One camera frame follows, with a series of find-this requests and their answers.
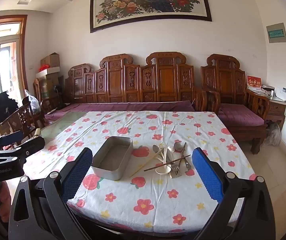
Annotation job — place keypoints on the black standing fan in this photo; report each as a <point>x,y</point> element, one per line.
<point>57,90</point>

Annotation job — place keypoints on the floral strawberry tablecloth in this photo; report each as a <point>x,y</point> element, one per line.
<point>158,200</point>

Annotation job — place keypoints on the clear plastic bag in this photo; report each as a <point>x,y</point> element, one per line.
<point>33,102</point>

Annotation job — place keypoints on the purple sofa cushion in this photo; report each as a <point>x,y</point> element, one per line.
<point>133,106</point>

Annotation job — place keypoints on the green wall panel box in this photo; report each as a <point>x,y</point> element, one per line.
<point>277,33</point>

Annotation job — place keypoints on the white-rimmed cardboard box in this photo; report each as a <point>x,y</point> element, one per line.
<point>49,85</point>

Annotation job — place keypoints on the purple armchair cushion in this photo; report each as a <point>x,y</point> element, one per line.
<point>240,115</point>

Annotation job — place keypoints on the large metal fork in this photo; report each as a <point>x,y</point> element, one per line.
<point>175,172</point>

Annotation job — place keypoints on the light wooden chopstick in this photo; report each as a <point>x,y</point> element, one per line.
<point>143,166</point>

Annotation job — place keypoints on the brown cardboard box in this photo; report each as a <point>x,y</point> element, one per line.
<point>50,60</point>

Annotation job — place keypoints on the grey plastic bag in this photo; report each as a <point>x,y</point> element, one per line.
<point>272,133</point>

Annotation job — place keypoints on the carved wooden sofa bench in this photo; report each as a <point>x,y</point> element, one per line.
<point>115,80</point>

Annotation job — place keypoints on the thin white plastic spoon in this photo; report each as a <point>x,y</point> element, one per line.
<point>163,170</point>

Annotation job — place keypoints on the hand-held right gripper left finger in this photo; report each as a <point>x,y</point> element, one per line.
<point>78,171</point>

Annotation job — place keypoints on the metal spoon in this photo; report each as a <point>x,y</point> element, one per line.
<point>178,147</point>
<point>156,149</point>

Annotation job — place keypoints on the ceiling vent light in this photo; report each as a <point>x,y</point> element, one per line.
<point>26,0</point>

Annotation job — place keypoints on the rectangular metal tray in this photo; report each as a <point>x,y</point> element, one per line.
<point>111,158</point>

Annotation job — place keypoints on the black clothing pile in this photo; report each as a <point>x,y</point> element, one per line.
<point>0,107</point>

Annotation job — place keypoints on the wooden side table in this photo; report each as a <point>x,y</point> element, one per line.
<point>276,108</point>

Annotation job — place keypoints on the white telephone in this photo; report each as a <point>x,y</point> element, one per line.
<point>281,93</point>

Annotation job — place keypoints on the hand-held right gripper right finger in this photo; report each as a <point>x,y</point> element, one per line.
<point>208,177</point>

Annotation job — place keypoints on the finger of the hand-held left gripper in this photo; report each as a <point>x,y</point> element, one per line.
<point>33,146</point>
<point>10,138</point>

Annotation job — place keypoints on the carved wooden armchair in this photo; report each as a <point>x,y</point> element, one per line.
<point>224,77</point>

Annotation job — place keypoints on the dark brown chopstick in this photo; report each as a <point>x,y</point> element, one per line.
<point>178,159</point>

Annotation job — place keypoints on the framed peacock flower painting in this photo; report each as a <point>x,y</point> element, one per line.
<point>145,5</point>

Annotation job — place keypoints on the red desk card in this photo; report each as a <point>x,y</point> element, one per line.
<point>254,82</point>

